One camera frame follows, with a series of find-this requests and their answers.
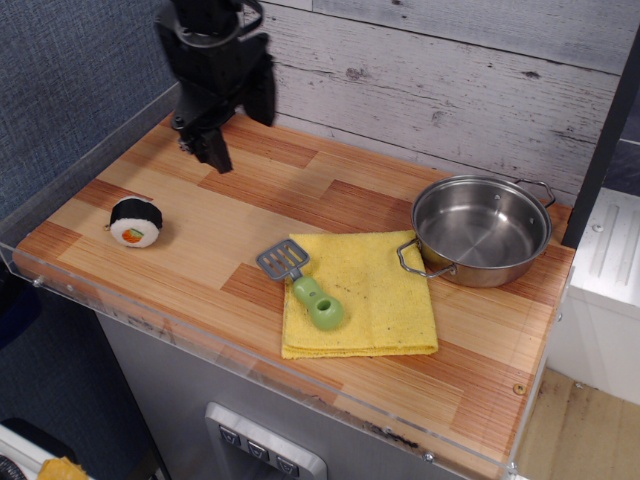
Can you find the clear acrylic table guard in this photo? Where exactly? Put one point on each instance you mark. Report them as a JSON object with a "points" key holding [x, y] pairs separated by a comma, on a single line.
{"points": [[192, 319]]}

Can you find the white box at right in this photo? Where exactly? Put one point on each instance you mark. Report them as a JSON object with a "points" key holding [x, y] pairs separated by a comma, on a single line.
{"points": [[596, 338]]}

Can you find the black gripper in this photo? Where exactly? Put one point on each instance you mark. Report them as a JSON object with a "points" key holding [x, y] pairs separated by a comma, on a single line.
{"points": [[202, 111]]}

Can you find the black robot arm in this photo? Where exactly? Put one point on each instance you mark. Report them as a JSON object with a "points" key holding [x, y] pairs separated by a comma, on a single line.
{"points": [[220, 65]]}

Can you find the stainless steel pot bowl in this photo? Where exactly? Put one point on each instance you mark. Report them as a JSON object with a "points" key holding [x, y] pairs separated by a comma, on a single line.
{"points": [[478, 231]]}

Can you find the plush sushi roll toy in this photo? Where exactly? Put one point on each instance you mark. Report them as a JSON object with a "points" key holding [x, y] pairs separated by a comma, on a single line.
{"points": [[135, 222]]}

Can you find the yellow object bottom left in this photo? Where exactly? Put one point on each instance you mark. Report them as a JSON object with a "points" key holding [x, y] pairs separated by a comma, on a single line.
{"points": [[61, 469]]}

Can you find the silver cabinet button panel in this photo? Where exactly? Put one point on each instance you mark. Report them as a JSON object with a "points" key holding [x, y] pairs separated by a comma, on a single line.
{"points": [[248, 450]]}

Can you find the yellow folded cloth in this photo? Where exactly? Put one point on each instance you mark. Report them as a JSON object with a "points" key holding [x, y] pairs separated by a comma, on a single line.
{"points": [[387, 310]]}

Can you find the dark right vertical post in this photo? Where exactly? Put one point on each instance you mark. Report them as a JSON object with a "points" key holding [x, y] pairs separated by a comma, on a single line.
{"points": [[613, 127]]}

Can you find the green grey toy spatula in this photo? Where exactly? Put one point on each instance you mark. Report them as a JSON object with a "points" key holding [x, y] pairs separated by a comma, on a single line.
{"points": [[285, 260]]}

